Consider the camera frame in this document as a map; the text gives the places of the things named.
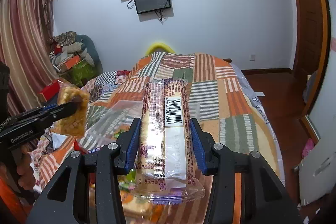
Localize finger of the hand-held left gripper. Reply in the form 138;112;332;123
26;101;80;132
10;105;63;121

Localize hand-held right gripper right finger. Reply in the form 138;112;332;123
190;118;305;224

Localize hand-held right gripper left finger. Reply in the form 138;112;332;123
25;117;142;224

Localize golden crispy snack packet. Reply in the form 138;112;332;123
50;78;90;137

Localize long biscuit packet purple ends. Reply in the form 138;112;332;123
131;77;206;205

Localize white rimmed snack box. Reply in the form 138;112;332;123
89;172;168;224

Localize person's left forearm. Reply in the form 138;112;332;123
0;161;27;216

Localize person's left hand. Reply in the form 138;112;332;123
14;144;36;191

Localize red box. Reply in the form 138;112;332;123
37;80;61;102

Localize clear plastic bag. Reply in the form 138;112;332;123
87;98;143;140

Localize green gift box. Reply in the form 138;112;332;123
69;60;99;86

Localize orange cardboard box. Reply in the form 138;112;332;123
64;55;82;70

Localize checkered floral quilt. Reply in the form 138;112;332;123
79;70;132;104

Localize striped patchwork blanket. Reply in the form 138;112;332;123
34;51;281;224

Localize white printed bed sheet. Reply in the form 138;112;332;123
231;59;271;130

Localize pile of clothes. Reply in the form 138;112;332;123
49;32;95;67

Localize striped red beige curtain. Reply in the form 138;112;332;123
0;0;59;119

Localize yellow rounded object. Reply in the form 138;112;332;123
145;42;174;54

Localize pink slippers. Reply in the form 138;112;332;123
302;139;315;159

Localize white panel with cutouts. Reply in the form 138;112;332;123
297;114;336;203

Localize grey hanging garment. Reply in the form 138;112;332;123
302;70;319;104

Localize brown wooden door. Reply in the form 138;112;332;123
285;0;331;117

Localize braided coiled cable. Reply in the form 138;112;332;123
0;118;11;132

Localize black hanging cable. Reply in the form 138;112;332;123
155;10;169;23

